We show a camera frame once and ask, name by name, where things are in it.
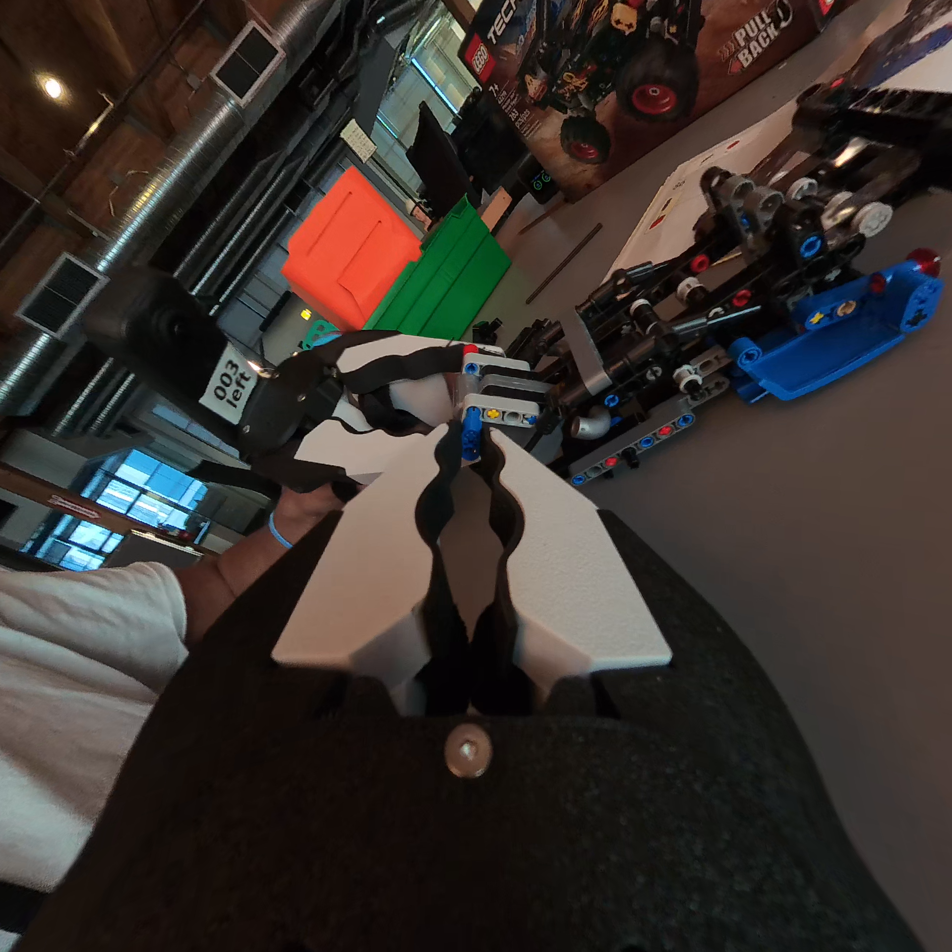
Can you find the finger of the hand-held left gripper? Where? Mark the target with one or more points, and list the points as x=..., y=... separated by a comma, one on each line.
x=351, y=453
x=417, y=344

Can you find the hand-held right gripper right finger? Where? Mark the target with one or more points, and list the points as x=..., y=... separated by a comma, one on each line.
x=581, y=587

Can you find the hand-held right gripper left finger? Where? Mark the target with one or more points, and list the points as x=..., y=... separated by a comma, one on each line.
x=357, y=587

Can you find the blue lego pin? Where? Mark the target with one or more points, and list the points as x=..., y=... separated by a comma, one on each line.
x=472, y=438

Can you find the black and blue lego vehicle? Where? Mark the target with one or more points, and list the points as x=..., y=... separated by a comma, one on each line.
x=655, y=349

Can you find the lego instruction booklet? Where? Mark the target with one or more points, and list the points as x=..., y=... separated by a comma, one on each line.
x=715, y=160

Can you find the person's left forearm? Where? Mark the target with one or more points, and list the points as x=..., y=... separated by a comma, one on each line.
x=239, y=579

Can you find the long black lego axle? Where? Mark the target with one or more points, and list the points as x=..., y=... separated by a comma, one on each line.
x=563, y=260

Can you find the lego set box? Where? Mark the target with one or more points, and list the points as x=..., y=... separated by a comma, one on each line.
x=633, y=74

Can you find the person's left hand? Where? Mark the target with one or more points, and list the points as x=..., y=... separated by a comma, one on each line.
x=309, y=513

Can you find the small green basket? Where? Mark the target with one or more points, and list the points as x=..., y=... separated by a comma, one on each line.
x=317, y=333

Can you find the green plastic bin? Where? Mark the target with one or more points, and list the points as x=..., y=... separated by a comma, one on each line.
x=446, y=275

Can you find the blue wristband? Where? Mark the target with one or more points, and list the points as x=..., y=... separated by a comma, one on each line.
x=281, y=532

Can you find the orange plastic container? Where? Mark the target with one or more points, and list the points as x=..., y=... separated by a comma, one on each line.
x=343, y=244

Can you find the brown wooden stick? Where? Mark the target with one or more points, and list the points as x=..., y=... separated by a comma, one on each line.
x=547, y=215

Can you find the black monitor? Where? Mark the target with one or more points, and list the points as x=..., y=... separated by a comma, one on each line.
x=440, y=160

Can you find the dark device with green lights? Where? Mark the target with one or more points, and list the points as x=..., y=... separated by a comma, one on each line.
x=537, y=181

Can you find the white air vent grille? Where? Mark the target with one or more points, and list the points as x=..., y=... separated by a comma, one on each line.
x=64, y=293
x=246, y=58

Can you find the person's white shirt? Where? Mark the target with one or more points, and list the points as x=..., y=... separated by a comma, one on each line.
x=76, y=705

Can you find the ceiling spot light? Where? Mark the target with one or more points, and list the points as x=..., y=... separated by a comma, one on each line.
x=53, y=85

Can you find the silver ventilation duct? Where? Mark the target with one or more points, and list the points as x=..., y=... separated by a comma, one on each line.
x=187, y=163

